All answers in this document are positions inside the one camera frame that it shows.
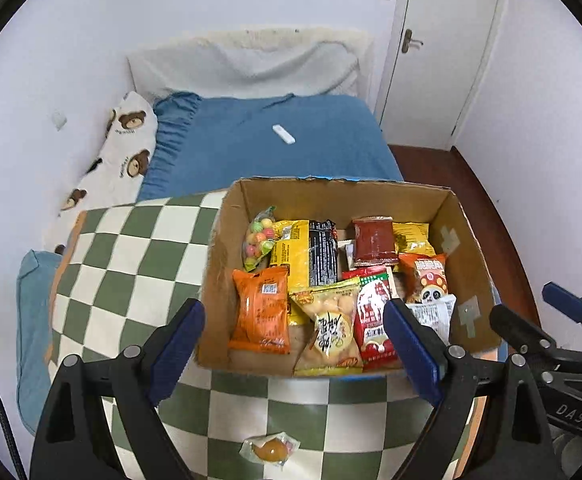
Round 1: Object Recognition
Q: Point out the white remote control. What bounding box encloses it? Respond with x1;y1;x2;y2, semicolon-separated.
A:
271;125;297;145

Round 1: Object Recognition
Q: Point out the dark red snack packet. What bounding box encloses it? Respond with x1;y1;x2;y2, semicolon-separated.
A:
352;217;398;266

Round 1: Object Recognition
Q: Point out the white door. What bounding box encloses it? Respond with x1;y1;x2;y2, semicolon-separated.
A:
376;0;498;150

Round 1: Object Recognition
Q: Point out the cardboard milk box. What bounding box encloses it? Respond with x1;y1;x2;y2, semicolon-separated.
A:
194;174;504;380

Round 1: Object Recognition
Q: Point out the orange snack packet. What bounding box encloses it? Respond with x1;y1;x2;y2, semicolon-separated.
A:
228;266;291;354

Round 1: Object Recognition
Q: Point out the orange panda snack bag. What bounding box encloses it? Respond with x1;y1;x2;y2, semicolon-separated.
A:
398;254;449;304

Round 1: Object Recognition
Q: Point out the green white checkered mat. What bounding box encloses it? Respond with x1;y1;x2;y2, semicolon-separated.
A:
45;190;487;480

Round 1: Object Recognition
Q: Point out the white quilted pillow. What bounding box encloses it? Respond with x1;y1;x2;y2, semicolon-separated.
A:
128;27;373;101

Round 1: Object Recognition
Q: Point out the wall socket left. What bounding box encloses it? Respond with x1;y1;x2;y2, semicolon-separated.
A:
50;110;68;131

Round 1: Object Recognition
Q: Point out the colorful candy ball bag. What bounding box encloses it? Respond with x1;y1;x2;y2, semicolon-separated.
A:
241;206;276;272

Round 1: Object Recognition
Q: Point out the red spicy strip packet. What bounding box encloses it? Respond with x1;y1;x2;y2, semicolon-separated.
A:
342;266;398;370

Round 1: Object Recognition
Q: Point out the bear print pillow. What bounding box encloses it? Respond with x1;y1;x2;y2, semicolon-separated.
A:
44;91;157;252

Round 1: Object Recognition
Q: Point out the yellow black snack bag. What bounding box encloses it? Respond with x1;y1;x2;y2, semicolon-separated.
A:
269;220;338;292

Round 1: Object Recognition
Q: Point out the white chocolate wafer packet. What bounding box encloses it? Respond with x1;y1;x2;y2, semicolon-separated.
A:
338;240;356;274

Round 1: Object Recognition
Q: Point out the white green snack bag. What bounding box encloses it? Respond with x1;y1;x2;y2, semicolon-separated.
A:
407;294;457;346

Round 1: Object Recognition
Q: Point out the blue bed sheet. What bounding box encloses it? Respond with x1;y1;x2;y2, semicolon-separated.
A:
17;92;406;429

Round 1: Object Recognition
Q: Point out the door handle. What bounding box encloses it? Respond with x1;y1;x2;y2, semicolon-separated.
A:
401;28;423;54

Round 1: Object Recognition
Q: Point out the pale yellow puff bag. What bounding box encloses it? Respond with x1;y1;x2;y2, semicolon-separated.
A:
290;278;364;377

